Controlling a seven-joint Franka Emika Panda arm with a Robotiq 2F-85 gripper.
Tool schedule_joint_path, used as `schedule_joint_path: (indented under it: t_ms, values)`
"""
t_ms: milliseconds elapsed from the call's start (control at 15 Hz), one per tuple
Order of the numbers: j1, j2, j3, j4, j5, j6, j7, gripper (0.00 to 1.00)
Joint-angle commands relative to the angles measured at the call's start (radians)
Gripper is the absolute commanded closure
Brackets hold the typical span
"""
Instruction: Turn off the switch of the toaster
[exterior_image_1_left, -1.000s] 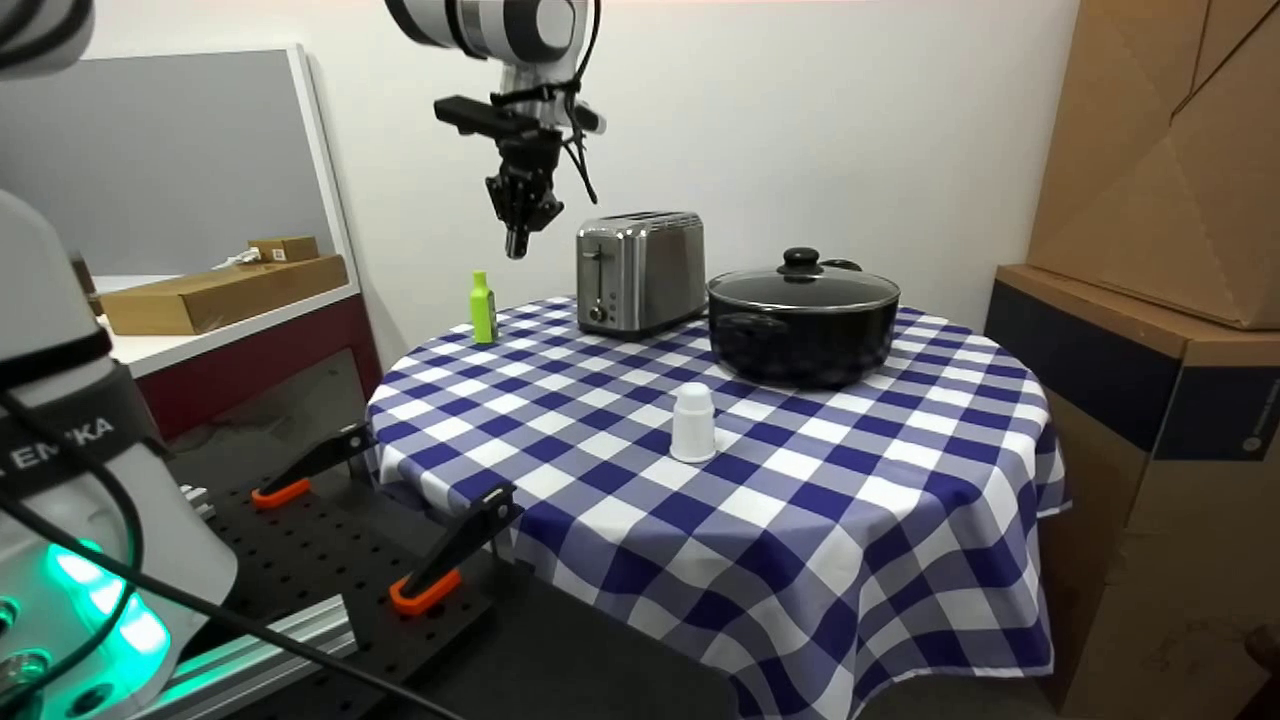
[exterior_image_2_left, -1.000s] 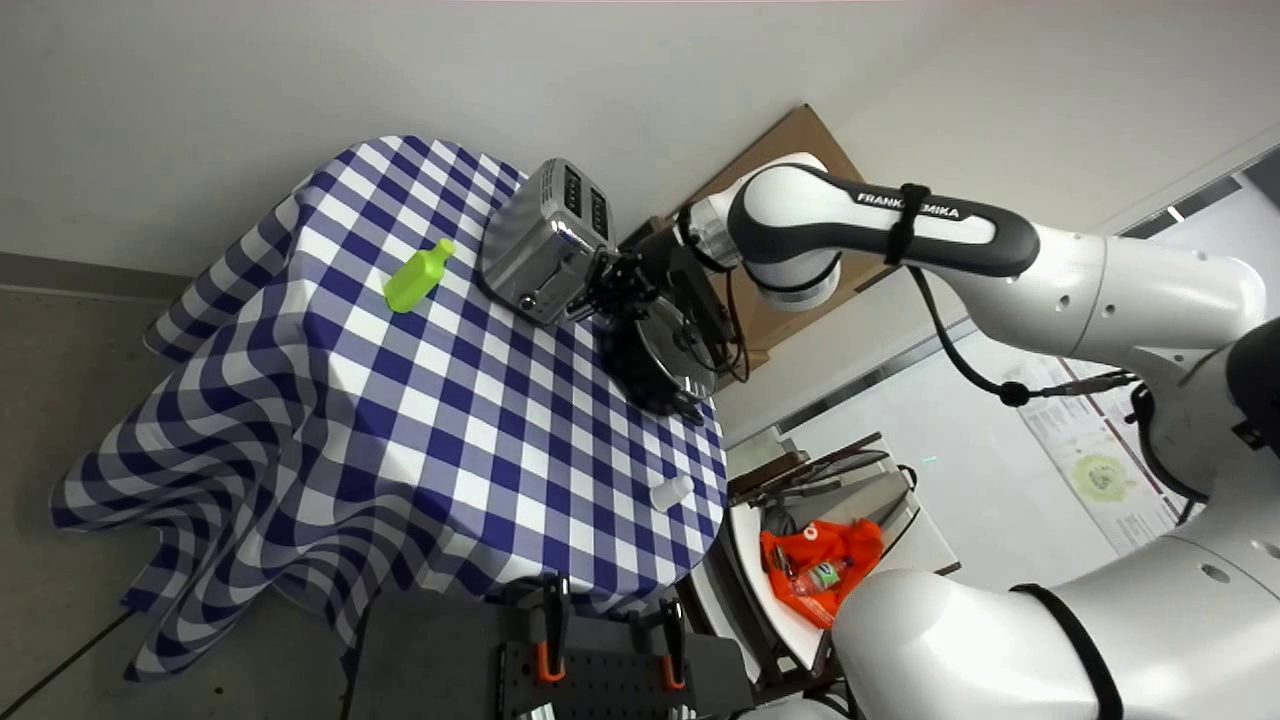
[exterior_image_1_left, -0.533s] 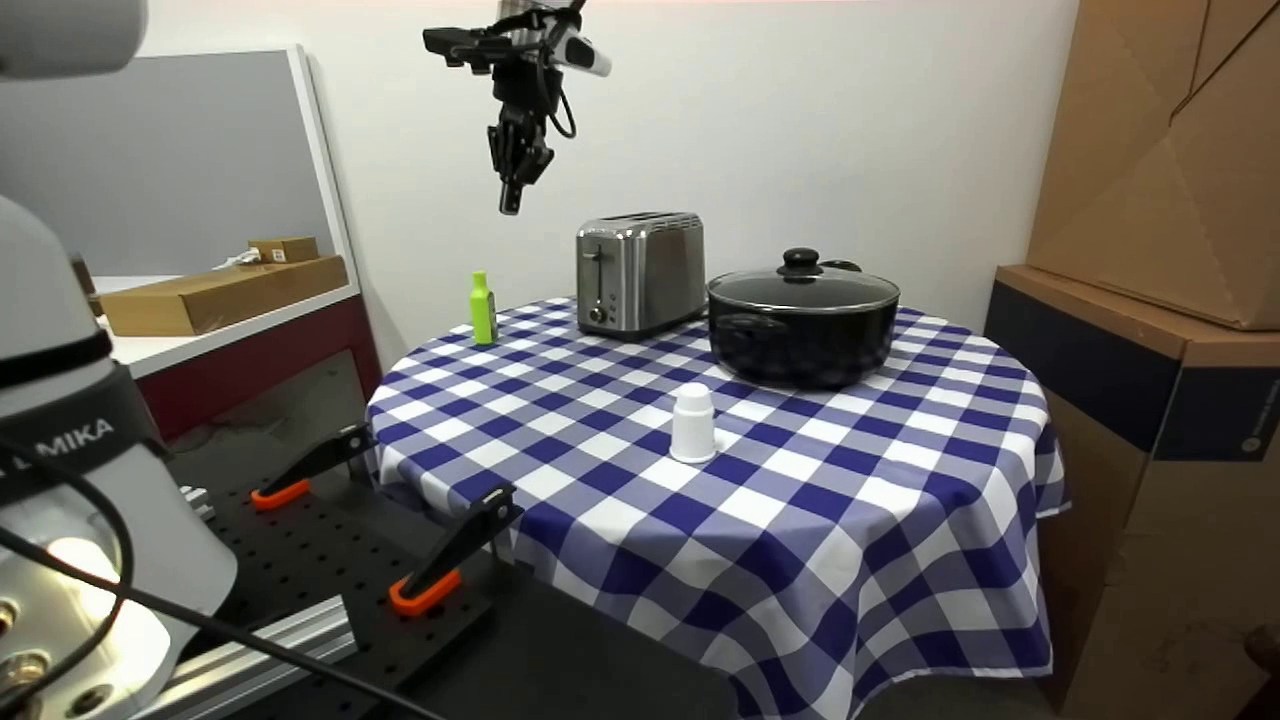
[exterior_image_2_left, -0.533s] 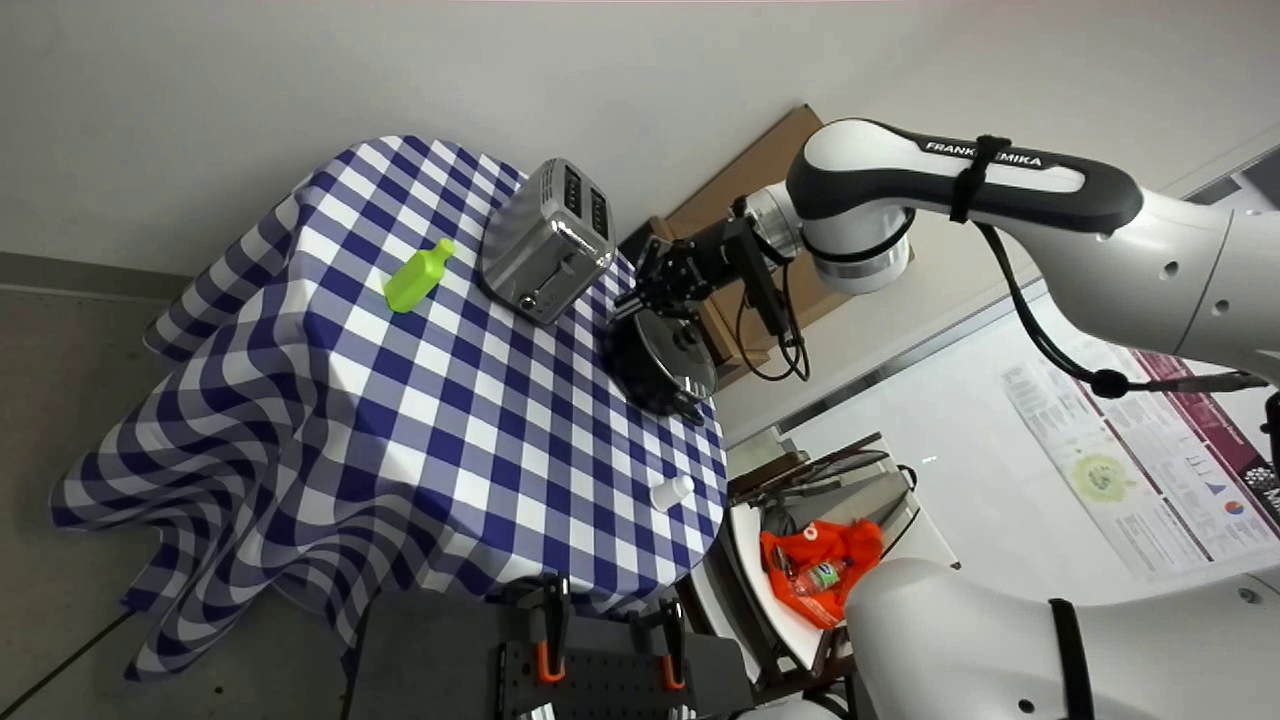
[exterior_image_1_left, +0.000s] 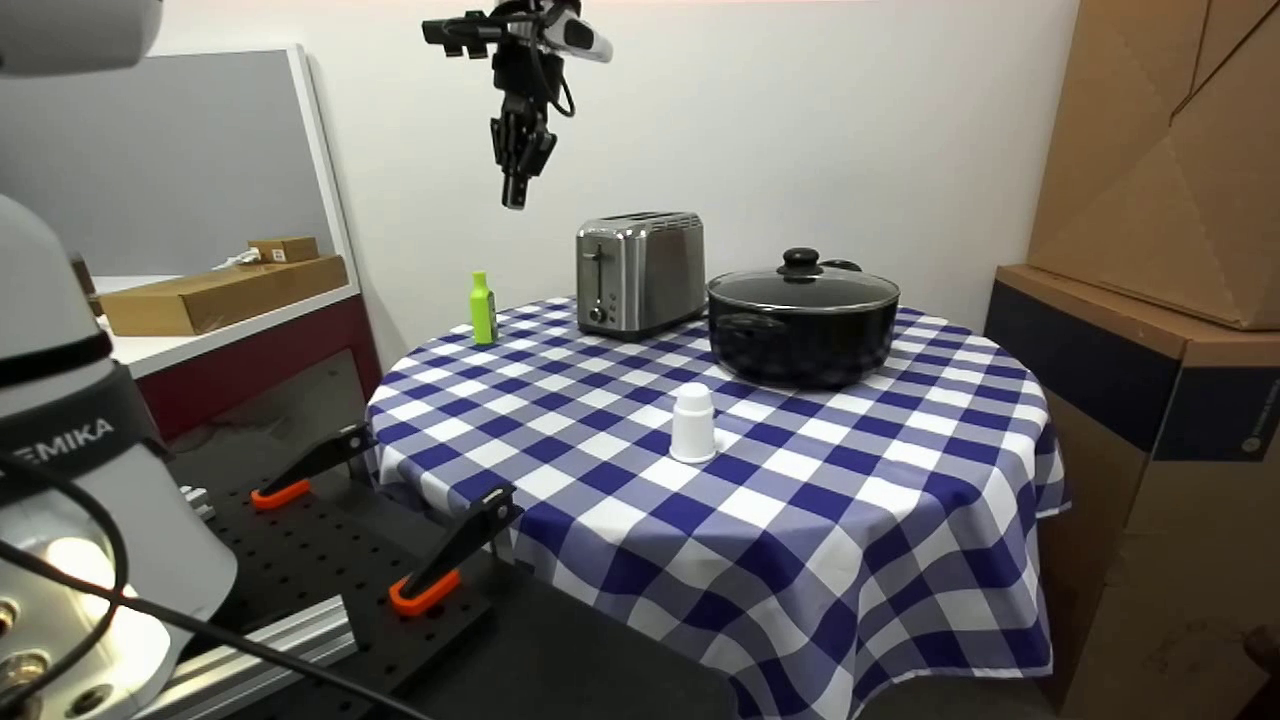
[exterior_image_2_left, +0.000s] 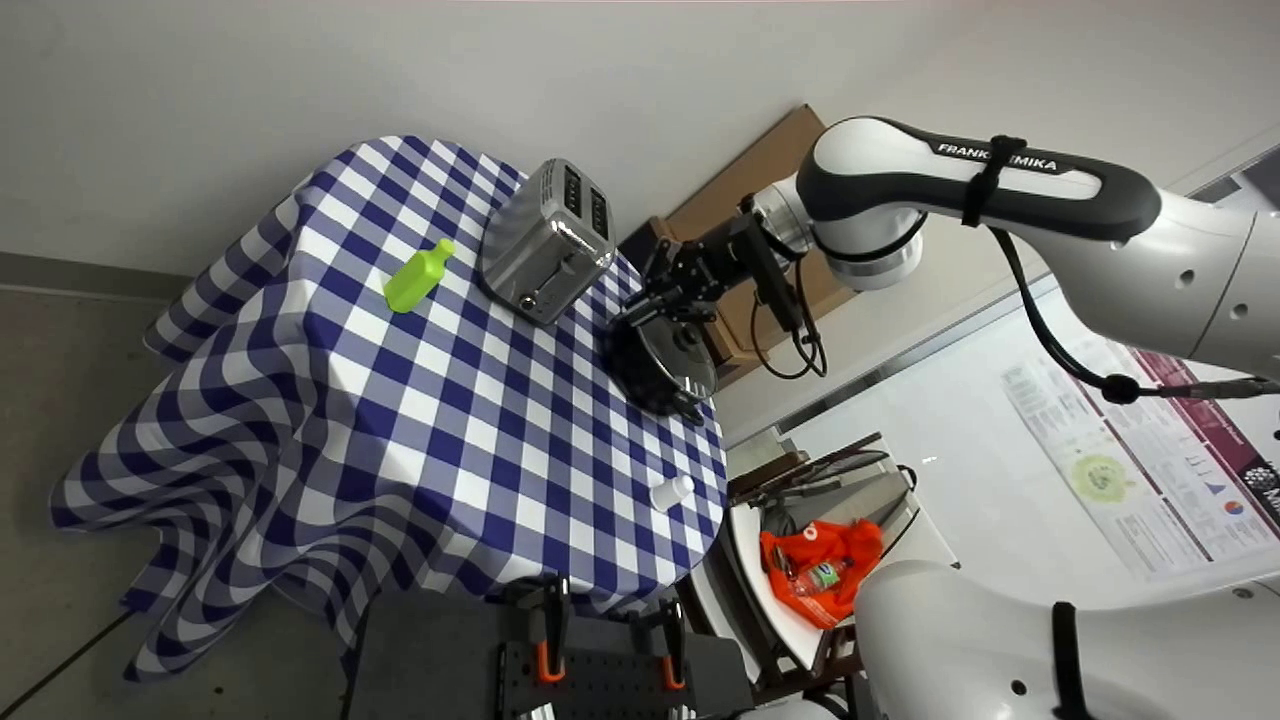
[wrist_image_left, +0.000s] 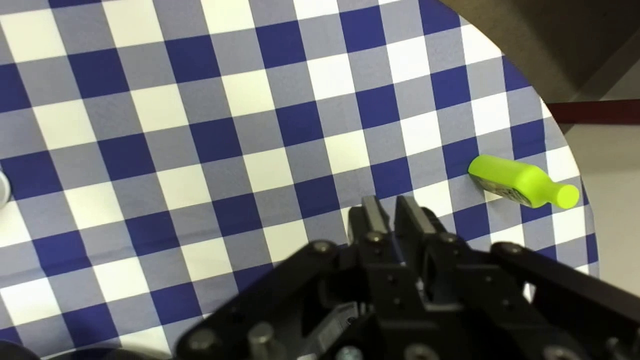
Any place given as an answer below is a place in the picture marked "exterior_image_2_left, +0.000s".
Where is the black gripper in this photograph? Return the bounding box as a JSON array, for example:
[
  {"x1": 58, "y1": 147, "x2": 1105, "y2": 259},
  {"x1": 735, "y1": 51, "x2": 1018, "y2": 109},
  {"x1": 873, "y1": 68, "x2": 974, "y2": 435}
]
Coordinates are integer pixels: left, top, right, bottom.
[{"x1": 638, "y1": 215, "x2": 771, "y2": 343}]

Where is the silver metal cylinder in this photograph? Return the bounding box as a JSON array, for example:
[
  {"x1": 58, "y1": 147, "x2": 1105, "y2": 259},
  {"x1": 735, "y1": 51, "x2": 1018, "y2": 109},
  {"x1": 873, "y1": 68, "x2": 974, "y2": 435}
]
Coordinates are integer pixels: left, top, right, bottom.
[{"x1": 474, "y1": 154, "x2": 624, "y2": 332}]

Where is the black cooking pot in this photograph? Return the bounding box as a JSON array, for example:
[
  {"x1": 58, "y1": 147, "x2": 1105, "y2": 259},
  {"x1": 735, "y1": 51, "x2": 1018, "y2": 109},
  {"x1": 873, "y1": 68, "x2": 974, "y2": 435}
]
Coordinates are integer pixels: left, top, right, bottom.
[{"x1": 599, "y1": 299, "x2": 722, "y2": 421}]

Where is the brown cardboard board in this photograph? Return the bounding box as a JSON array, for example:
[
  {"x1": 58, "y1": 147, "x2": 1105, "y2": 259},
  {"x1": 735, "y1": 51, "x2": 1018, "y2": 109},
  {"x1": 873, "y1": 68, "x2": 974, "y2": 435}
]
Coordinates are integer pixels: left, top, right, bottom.
[{"x1": 653, "y1": 103, "x2": 863, "y2": 392}]

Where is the white paper tag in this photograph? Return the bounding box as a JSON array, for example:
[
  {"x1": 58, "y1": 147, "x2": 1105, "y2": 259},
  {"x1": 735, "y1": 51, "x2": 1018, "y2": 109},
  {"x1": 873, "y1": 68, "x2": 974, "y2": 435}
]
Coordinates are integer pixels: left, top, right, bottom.
[{"x1": 648, "y1": 476, "x2": 698, "y2": 511}]

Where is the dark metal rods bundle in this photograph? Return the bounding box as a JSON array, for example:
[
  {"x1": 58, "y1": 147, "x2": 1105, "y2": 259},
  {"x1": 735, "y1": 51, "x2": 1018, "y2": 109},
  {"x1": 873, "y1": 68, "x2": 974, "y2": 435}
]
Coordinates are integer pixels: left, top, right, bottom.
[{"x1": 726, "y1": 429, "x2": 927, "y2": 541}]

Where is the green plastic bottle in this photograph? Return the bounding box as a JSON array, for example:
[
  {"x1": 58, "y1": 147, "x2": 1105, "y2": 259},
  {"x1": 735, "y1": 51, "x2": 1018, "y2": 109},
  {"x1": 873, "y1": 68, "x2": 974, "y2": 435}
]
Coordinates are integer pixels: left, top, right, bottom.
[{"x1": 378, "y1": 237, "x2": 463, "y2": 320}]

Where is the orange plastic bag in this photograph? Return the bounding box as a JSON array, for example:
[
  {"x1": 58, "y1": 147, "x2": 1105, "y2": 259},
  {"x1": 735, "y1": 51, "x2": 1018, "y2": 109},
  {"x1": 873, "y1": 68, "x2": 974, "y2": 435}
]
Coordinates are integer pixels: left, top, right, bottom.
[{"x1": 756, "y1": 514, "x2": 892, "y2": 633}]

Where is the blue white checkered tablecloth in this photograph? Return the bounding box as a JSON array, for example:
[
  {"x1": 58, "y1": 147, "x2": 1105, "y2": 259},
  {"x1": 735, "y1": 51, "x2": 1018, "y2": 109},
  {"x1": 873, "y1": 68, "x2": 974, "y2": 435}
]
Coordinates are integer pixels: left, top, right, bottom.
[{"x1": 47, "y1": 132, "x2": 735, "y2": 685}]

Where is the orange black clamp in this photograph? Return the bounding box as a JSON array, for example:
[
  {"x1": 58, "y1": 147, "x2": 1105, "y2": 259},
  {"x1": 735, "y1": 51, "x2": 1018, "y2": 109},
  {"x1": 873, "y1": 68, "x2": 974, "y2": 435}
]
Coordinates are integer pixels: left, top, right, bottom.
[
  {"x1": 526, "y1": 583, "x2": 570, "y2": 690},
  {"x1": 656, "y1": 610, "x2": 692, "y2": 695}
]

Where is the black equipment case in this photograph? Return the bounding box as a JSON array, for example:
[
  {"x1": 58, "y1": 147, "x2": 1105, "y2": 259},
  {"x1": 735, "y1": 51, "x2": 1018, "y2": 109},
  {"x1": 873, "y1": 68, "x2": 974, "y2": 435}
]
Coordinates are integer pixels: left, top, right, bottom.
[{"x1": 483, "y1": 581, "x2": 756, "y2": 720}]

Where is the white printed poster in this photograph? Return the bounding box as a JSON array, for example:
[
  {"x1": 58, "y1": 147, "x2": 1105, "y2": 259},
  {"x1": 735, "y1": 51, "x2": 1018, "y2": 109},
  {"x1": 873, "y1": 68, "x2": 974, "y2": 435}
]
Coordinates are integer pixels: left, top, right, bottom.
[{"x1": 997, "y1": 334, "x2": 1280, "y2": 581}]

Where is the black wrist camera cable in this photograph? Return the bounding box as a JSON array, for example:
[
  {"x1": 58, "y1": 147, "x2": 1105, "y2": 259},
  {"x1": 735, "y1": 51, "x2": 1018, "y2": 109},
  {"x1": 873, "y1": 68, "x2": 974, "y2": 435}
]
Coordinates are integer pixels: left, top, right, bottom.
[{"x1": 742, "y1": 242, "x2": 832, "y2": 384}]

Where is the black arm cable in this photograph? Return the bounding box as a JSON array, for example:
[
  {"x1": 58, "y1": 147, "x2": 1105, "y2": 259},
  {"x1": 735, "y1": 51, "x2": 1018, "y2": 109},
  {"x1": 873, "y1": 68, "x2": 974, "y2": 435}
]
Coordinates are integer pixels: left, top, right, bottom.
[{"x1": 956, "y1": 132, "x2": 1280, "y2": 406}]

